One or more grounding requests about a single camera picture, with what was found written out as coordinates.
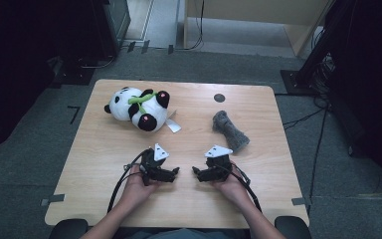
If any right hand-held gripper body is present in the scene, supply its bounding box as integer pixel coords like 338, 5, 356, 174
204, 144, 233, 183

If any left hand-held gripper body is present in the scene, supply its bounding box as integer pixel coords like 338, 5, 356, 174
140, 142, 170, 187

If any grey knitted cloth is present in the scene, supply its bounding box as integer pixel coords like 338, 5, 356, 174
212, 110, 251, 153

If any panda plush toy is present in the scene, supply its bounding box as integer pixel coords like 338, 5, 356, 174
103, 86, 182, 133

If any person's right hand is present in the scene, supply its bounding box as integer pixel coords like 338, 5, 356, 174
212, 162, 252, 208

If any person's left hand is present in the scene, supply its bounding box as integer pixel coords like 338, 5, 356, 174
120, 164, 162, 208

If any grey tape strip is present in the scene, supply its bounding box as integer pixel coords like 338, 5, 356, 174
40, 193, 66, 207
290, 196, 312, 207

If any black tape corner mark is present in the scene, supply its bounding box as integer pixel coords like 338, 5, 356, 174
67, 105, 82, 125

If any black equipment cabinet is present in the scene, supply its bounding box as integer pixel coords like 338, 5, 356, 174
89, 0, 132, 62

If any black metal stand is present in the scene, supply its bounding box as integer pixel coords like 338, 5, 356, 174
280, 0, 359, 98

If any light wooden cabinet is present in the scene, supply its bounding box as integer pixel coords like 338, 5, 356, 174
182, 0, 336, 58

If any left hand-held gripper black cable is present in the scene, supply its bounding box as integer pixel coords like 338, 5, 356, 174
106, 148, 151, 214

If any hand-held gripper black cable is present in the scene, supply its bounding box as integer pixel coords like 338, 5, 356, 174
227, 163, 263, 213
106, 148, 151, 214

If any right hand-held gripper black cable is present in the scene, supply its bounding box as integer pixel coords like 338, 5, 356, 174
227, 163, 263, 213

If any black floor cable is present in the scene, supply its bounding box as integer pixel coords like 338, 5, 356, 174
282, 94, 331, 213

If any black floor base plate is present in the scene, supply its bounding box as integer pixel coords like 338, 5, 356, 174
50, 56, 96, 88

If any black hanging cable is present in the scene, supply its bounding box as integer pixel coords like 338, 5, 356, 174
175, 0, 206, 52

